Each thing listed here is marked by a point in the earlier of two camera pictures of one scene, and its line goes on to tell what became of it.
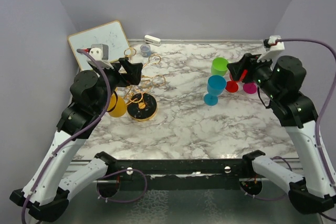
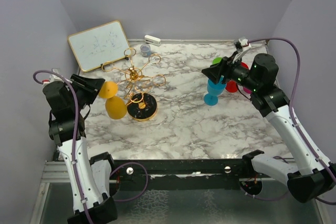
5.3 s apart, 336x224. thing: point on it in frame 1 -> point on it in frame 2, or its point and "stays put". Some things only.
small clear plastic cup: [145, 49] stays put
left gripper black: [133, 71] -> [92, 86]
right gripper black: [247, 61] -> [223, 68]
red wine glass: [232, 86] stays put
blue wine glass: [216, 85] stays put
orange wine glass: [117, 106] stays put
